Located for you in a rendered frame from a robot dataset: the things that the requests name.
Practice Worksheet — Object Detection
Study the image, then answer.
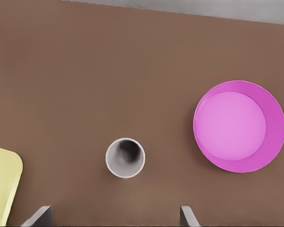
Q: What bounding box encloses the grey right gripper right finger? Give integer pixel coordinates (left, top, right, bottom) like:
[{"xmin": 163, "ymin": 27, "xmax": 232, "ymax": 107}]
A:
[{"xmin": 180, "ymin": 205, "xmax": 201, "ymax": 227}]

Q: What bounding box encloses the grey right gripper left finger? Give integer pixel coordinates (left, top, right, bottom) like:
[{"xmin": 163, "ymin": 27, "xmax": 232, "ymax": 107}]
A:
[{"xmin": 21, "ymin": 205, "xmax": 54, "ymax": 227}]

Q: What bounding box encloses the pale yellow tray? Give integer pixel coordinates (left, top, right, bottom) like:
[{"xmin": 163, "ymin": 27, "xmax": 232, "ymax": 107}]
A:
[{"xmin": 0, "ymin": 145, "xmax": 24, "ymax": 227}]

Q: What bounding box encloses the white cup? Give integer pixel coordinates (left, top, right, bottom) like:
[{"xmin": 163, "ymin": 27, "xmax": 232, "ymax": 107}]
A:
[{"xmin": 105, "ymin": 138, "xmax": 146, "ymax": 179}]

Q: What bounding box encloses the pink plate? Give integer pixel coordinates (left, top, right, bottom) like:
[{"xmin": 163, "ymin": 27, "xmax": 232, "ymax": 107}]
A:
[{"xmin": 193, "ymin": 79, "xmax": 284, "ymax": 174}]

